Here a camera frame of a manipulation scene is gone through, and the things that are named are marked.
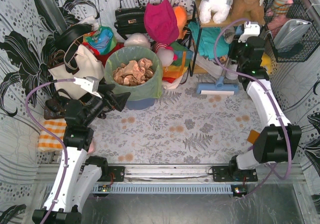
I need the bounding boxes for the green trash bag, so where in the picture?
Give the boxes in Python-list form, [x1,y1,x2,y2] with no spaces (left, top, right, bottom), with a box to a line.
[104,46,163,101]

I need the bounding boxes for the blue floor mop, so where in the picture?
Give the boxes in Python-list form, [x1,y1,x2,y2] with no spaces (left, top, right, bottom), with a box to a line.
[195,25,246,96]

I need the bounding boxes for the blue trash bin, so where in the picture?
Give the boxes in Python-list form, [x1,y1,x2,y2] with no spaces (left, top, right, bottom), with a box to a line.
[125,98,155,110]

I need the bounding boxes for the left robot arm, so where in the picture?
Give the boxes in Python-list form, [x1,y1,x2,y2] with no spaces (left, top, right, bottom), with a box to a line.
[32,84,130,224]

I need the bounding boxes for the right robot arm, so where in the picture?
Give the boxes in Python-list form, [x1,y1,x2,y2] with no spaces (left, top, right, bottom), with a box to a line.
[227,36,302,182]

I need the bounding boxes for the cream canvas tote bag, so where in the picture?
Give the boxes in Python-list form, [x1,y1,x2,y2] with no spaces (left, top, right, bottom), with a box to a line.
[49,44,104,99]

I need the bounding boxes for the brown patterned bag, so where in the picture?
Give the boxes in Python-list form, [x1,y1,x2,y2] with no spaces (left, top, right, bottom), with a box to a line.
[43,89,72,120]

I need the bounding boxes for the colourful printed bag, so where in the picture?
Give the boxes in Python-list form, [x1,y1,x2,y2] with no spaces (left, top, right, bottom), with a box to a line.
[82,26,117,56]

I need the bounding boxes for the rainbow striped bag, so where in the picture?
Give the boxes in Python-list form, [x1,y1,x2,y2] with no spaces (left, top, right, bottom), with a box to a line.
[162,41,194,83]

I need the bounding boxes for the magenta cloth bag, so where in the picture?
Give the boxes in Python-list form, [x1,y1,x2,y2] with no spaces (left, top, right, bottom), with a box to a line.
[143,0,179,45]

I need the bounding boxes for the white sneakers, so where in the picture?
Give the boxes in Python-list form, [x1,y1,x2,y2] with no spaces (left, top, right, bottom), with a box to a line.
[196,54,238,80]

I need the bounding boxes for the yellow plush toy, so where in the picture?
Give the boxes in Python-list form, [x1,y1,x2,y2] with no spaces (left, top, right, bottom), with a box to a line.
[260,52,272,75]

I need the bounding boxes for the red cloth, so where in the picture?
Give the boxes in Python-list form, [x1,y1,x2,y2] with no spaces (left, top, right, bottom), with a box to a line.
[96,42,124,67]

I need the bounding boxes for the crumpled brown paper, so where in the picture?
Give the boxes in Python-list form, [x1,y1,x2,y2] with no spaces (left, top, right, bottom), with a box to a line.
[112,58,155,86]

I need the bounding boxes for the teal folded cloth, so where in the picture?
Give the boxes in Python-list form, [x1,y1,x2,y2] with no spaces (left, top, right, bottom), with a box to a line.
[188,21,229,59]

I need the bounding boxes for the pink cylinder toy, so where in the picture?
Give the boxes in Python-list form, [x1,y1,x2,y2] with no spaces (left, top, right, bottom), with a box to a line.
[88,141,95,154]

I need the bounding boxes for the wooden shelf rack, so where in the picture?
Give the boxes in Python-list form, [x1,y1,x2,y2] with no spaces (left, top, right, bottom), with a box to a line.
[188,0,267,77]

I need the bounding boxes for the brown teddy bear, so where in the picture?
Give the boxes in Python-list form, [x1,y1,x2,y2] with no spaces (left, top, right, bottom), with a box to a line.
[230,0,265,25]

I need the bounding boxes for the silver foil pouch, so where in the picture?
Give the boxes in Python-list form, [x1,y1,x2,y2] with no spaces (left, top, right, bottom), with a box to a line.
[273,19,312,49]

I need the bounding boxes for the orange checkered cloth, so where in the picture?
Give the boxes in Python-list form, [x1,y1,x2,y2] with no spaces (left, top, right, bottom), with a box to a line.
[37,119,67,152]

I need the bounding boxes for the white husky plush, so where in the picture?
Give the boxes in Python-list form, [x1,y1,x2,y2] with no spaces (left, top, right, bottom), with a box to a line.
[199,0,233,24]

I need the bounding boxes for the cream fluffy plush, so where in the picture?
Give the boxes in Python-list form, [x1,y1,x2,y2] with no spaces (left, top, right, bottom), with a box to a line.
[124,33,151,49]

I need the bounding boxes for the black hat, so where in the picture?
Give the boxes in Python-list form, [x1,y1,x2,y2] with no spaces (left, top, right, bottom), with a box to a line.
[54,23,93,51]

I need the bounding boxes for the white pink plush doll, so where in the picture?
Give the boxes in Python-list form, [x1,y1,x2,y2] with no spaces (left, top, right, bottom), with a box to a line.
[153,42,178,67]

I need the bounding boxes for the orange plush toy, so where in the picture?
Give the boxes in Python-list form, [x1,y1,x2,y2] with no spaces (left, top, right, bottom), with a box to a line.
[173,5,188,39]

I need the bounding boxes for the black leather handbag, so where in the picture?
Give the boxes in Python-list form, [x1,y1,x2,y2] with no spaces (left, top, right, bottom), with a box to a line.
[114,0,147,40]

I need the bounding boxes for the purple orange toy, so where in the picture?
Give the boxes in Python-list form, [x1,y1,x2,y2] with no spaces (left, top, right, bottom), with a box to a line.
[247,130,260,144]

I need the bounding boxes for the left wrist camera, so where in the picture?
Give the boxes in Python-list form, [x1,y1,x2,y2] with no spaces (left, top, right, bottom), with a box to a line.
[74,76,102,98]

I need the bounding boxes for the black wire basket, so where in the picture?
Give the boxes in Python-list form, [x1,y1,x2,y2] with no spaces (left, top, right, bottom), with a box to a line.
[264,0,320,63]

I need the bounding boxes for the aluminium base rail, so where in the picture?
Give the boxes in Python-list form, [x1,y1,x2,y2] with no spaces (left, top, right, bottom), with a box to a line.
[37,163,307,185]

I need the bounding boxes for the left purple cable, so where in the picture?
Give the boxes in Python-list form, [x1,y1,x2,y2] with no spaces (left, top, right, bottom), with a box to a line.
[24,78,76,224]

